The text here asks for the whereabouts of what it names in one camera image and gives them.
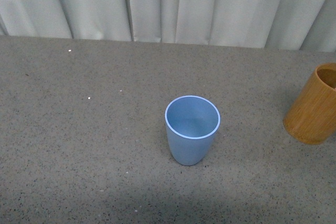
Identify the blue cup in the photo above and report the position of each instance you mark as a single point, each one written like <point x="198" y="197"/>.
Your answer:
<point x="191" y="125"/>

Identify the bamboo chopstick holder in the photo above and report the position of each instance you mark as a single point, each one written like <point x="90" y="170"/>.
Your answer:
<point x="311" y="118"/>

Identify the grey curtain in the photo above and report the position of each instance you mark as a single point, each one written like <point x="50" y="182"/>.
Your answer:
<point x="281" y="24"/>

